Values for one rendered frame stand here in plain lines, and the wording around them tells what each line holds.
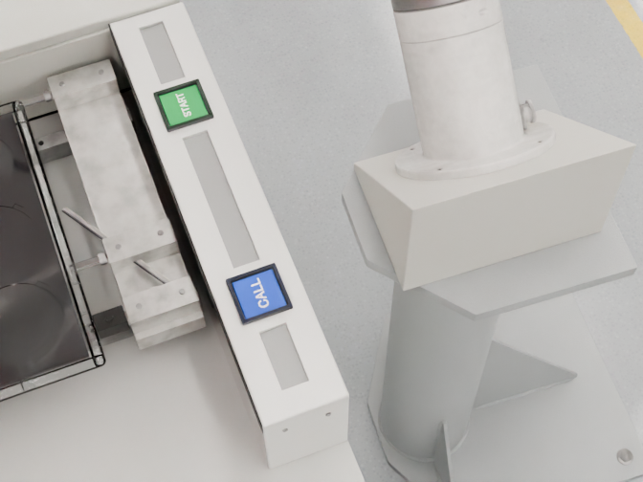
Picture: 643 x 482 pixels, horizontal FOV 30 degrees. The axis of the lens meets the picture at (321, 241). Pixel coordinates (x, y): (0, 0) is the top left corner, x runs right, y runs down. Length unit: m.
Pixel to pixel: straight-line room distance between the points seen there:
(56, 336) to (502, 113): 0.55
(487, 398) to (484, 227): 0.89
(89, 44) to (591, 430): 1.21
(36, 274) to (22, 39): 0.29
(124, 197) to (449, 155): 0.39
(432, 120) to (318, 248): 1.05
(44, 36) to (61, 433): 0.47
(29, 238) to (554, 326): 1.21
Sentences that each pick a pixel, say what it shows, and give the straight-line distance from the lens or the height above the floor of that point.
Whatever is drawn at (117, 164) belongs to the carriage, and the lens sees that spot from 1.47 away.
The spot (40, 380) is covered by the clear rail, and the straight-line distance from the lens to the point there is 1.33.
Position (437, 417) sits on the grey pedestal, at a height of 0.23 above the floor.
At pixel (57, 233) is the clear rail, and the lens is 1.41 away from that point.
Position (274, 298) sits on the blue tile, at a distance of 1.27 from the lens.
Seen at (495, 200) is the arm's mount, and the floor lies 0.98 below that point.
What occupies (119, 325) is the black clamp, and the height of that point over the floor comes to 0.90.
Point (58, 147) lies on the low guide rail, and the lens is 1.54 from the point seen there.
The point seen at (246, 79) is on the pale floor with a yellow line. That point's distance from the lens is 2.61.
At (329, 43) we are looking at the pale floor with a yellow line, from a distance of 2.67.
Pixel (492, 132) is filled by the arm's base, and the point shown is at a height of 0.98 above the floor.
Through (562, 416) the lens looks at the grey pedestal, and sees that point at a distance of 2.27.
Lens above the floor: 2.11
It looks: 62 degrees down
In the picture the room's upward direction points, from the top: 1 degrees counter-clockwise
